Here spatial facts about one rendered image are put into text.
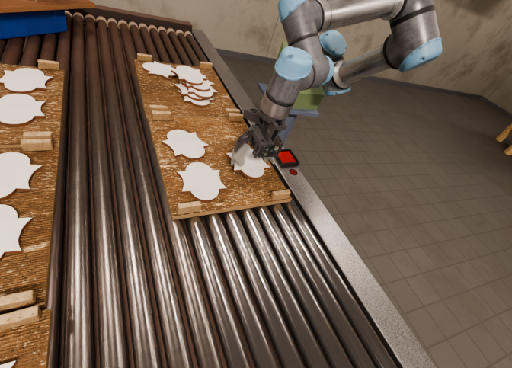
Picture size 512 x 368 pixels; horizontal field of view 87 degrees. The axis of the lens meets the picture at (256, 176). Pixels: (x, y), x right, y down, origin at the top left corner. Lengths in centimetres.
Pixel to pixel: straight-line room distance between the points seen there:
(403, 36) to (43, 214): 102
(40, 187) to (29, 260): 18
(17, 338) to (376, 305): 70
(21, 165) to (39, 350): 41
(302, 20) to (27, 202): 72
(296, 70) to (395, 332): 63
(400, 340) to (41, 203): 84
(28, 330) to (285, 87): 63
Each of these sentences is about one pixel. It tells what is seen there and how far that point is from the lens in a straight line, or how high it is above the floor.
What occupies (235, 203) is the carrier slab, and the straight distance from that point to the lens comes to 73.
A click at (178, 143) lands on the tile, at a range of 86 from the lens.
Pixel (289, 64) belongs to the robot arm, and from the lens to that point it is 61.
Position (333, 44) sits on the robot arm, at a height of 122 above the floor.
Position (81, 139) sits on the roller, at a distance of 90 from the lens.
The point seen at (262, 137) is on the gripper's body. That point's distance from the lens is 71.
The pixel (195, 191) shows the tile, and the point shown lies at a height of 95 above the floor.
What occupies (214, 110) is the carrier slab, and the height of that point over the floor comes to 94.
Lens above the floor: 148
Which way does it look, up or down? 41 degrees down
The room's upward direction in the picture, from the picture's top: 22 degrees clockwise
